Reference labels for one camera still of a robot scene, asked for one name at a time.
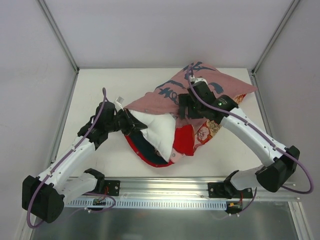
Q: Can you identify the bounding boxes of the left aluminium frame post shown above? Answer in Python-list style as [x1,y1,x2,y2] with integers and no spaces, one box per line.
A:
[36,0,80,74]

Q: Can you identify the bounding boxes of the white slotted cable duct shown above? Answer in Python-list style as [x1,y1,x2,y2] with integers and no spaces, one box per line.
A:
[66,197,227,211]

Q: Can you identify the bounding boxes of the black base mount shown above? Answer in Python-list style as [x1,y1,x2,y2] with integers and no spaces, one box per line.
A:
[89,179,121,197]
[207,182,253,199]

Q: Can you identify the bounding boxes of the white pillow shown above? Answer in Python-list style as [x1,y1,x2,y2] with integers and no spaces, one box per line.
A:
[129,110,176,163]

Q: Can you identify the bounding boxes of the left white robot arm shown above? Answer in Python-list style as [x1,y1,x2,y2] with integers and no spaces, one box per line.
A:
[21,101,147,223]

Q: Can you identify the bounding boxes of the aluminium mounting rail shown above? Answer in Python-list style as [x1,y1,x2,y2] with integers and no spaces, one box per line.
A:
[29,175,301,202]

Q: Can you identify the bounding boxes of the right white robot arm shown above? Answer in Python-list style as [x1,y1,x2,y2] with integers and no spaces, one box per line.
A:
[178,81,300,199]

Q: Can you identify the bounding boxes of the right aluminium frame post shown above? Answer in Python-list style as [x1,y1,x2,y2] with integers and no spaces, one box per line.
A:
[251,0,301,76]

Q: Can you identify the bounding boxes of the pink red patterned pillowcase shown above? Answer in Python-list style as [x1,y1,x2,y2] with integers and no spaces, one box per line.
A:
[124,61,257,168]

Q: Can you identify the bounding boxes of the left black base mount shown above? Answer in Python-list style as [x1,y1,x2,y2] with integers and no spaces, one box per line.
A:
[89,179,121,197]

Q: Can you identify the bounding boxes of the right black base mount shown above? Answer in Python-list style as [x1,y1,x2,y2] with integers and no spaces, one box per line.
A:
[207,182,253,199]

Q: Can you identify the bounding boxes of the aluminium frame post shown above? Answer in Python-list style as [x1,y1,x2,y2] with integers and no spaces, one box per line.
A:
[251,0,301,76]
[36,0,80,74]

